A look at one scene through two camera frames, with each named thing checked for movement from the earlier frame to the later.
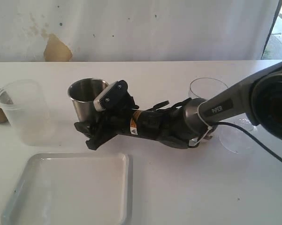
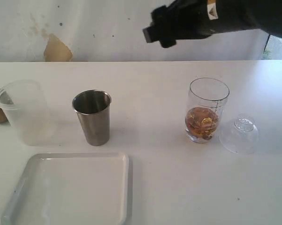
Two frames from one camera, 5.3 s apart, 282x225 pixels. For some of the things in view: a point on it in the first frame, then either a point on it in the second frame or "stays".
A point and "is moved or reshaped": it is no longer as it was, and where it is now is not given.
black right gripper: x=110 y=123 -> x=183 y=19
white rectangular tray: x=72 y=189 stays
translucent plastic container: x=24 y=104 stays
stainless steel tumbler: x=83 y=92 is moved or reshaped
